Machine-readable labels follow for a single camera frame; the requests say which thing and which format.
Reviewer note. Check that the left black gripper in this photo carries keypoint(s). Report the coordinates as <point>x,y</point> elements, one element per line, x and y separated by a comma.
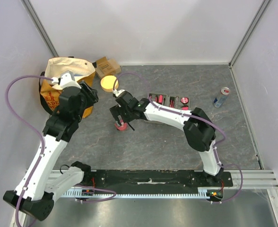
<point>91,93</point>

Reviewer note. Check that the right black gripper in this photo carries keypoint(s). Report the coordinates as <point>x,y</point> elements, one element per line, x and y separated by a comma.
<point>117,113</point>

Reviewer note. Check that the red tape measure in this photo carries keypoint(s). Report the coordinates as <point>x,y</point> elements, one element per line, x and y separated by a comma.
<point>122,126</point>

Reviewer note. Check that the red black pliers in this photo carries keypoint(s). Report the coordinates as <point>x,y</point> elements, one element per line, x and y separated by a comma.
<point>153,97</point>

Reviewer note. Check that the small red screwdriver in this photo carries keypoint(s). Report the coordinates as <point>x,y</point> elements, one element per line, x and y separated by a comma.
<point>160,99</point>

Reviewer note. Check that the red utility knife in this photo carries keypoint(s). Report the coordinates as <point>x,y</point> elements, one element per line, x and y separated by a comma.
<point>171,102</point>

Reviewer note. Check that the grey plastic tool case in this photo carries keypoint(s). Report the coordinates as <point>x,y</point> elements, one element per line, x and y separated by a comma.
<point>169,104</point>

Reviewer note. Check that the red black hex key set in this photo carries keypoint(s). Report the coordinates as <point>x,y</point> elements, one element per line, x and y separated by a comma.
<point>185,108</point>

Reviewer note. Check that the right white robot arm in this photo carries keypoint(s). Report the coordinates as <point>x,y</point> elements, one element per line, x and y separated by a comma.
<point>197,127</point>

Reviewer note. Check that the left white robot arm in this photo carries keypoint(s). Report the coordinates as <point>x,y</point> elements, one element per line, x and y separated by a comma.
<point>34,196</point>

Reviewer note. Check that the brown cardboard box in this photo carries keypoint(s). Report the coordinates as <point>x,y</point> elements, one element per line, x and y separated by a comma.
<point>105,67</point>

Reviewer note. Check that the yellow canvas tote bag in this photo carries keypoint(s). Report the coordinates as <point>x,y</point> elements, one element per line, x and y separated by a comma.
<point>81,70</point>

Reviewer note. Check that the blue silver drink can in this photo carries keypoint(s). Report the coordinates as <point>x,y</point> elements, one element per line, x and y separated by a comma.
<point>221,97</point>

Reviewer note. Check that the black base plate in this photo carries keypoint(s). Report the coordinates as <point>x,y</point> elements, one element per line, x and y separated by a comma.
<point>154,180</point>

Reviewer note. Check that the slotted cable duct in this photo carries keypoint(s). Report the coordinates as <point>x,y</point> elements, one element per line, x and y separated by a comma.
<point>82,193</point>

